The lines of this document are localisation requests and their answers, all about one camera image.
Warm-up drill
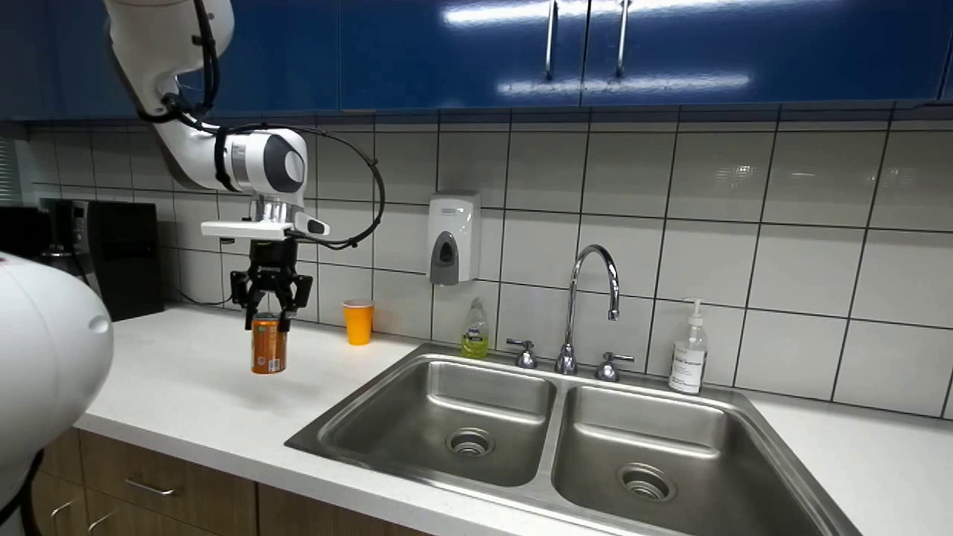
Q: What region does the green dish soap bottle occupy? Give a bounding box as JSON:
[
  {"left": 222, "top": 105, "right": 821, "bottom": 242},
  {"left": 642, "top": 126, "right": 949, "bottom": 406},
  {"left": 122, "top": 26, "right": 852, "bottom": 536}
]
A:
[{"left": 454, "top": 296, "right": 493, "bottom": 361}]

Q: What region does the orange soda can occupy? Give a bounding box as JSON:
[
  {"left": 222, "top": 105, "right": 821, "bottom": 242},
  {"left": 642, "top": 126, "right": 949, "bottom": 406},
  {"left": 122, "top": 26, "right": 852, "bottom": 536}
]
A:
[{"left": 248, "top": 314, "right": 292, "bottom": 379}]

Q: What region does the silver cabinet door handle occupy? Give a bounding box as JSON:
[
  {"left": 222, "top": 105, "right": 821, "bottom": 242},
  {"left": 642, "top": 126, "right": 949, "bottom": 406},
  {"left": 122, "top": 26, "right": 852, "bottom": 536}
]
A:
[
  {"left": 538, "top": 0, "right": 560, "bottom": 84},
  {"left": 612, "top": 0, "right": 635, "bottom": 84}
]

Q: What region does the wooden base cabinet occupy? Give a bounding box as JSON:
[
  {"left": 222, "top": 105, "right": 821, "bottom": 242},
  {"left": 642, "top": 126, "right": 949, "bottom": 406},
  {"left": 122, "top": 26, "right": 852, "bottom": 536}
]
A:
[{"left": 18, "top": 425, "right": 429, "bottom": 536}]

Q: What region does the black coffee maker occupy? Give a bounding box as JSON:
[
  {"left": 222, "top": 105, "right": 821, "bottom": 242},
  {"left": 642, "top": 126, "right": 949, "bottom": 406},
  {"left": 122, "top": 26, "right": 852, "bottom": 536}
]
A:
[{"left": 0, "top": 198, "right": 167, "bottom": 324}]

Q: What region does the chrome gooseneck faucet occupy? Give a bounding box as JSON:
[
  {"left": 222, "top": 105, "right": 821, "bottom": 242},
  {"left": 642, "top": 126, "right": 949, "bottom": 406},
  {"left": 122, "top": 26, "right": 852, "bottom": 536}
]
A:
[{"left": 550, "top": 242, "right": 624, "bottom": 379}]

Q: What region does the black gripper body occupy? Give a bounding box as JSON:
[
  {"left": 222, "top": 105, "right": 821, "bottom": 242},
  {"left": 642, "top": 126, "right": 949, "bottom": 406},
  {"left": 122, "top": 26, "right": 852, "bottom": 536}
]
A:
[{"left": 230, "top": 235, "right": 315, "bottom": 309}]

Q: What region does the thick black base cable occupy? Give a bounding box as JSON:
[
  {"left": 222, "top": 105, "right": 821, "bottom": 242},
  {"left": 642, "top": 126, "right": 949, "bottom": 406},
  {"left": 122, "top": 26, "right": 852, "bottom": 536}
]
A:
[{"left": 0, "top": 449, "right": 49, "bottom": 536}]

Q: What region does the white wall soap dispenser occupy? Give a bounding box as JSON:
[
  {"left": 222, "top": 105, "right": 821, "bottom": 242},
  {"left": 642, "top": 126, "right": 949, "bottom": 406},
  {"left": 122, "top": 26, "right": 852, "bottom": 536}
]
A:
[{"left": 426, "top": 195, "right": 483, "bottom": 288}]

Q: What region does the clear soap bottle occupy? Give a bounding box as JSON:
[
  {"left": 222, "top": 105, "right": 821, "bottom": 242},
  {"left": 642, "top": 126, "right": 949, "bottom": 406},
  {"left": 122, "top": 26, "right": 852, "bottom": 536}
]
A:
[{"left": 667, "top": 299, "right": 712, "bottom": 397}]

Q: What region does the blue upper wall cabinet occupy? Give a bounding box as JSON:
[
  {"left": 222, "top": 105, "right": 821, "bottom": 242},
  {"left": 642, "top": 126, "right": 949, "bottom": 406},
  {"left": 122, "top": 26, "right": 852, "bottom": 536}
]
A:
[{"left": 0, "top": 0, "right": 953, "bottom": 126}]

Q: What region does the black power cord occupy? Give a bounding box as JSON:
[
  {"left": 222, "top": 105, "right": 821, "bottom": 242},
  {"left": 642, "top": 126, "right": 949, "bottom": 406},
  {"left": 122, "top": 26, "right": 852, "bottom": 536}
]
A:
[{"left": 170, "top": 281, "right": 237, "bottom": 309}]

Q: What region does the glass coffee carafe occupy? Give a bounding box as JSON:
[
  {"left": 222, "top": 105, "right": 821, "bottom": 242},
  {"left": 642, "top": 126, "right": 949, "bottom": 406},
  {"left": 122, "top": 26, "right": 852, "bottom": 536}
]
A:
[{"left": 39, "top": 247, "right": 99, "bottom": 296}]

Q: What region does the chrome faucet handle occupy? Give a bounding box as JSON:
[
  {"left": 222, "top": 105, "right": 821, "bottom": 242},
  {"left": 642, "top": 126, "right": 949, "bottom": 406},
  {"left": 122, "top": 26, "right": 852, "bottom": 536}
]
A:
[
  {"left": 502, "top": 338, "right": 541, "bottom": 372},
  {"left": 591, "top": 349, "right": 638, "bottom": 385}
]

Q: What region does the stainless steel double sink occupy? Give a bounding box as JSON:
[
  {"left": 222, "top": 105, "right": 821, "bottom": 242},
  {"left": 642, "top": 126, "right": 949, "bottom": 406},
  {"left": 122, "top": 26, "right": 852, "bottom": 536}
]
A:
[{"left": 282, "top": 342, "right": 864, "bottom": 536}]

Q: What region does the orange plastic cup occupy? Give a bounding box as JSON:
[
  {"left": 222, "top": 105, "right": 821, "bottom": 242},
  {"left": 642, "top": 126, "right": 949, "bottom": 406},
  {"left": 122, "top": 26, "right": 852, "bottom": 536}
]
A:
[{"left": 341, "top": 302, "right": 377, "bottom": 349}]

